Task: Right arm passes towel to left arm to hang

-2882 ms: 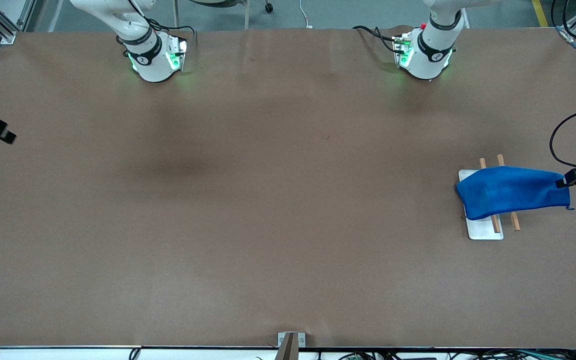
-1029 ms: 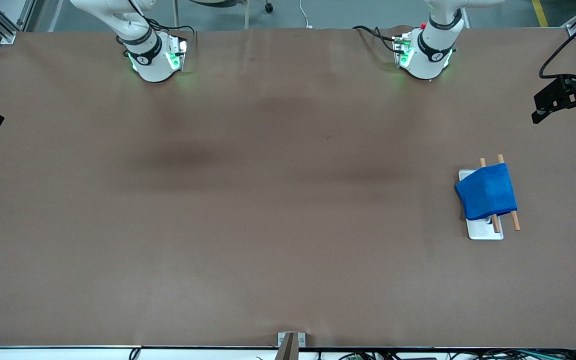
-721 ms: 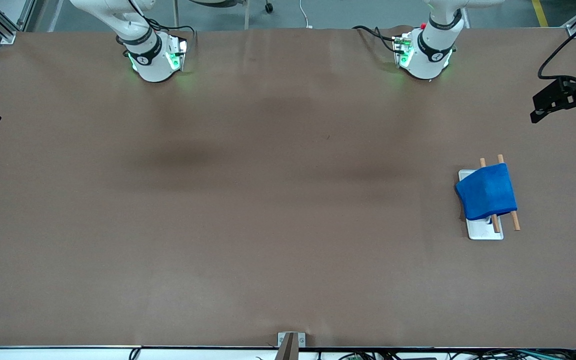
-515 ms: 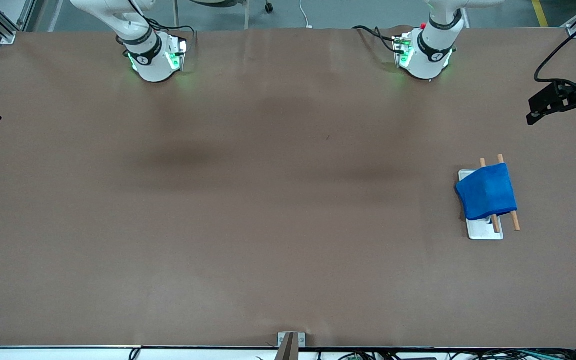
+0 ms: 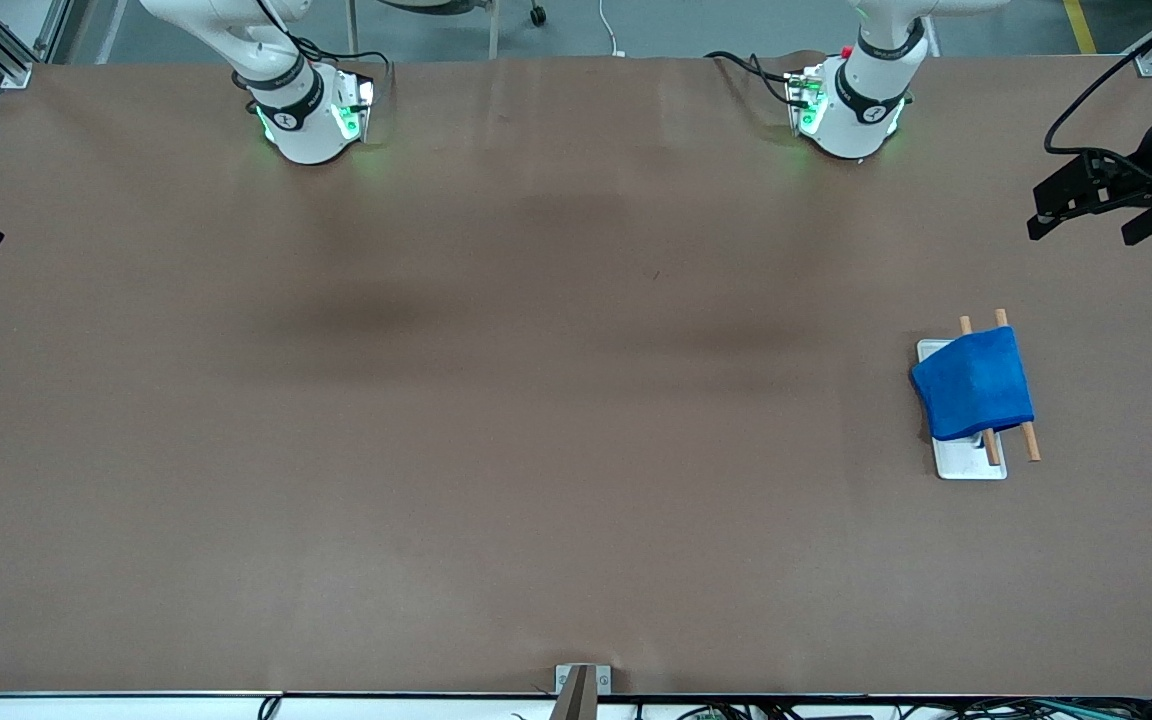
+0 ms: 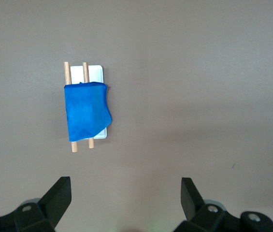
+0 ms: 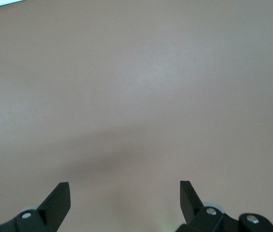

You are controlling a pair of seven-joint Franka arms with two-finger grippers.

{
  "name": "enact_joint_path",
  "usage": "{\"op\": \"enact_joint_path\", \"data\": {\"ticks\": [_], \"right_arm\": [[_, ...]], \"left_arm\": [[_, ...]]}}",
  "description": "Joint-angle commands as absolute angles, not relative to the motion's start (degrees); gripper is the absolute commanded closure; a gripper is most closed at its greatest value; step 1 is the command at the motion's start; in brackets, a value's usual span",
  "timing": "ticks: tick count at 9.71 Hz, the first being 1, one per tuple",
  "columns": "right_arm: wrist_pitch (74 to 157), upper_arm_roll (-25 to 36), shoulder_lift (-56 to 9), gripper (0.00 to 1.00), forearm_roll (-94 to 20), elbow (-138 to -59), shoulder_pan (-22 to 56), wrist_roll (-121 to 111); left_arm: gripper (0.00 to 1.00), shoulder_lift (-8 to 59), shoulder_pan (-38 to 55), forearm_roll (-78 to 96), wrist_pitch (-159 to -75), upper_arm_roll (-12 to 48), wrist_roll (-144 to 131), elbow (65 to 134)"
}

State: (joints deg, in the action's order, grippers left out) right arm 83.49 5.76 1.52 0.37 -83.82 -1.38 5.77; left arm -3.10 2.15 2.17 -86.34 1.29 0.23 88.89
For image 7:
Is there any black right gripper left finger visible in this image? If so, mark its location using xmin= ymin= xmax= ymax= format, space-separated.
xmin=0 ymin=182 xmax=72 ymax=232

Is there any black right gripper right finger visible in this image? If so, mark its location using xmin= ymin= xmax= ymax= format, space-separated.
xmin=176 ymin=180 xmax=273 ymax=232

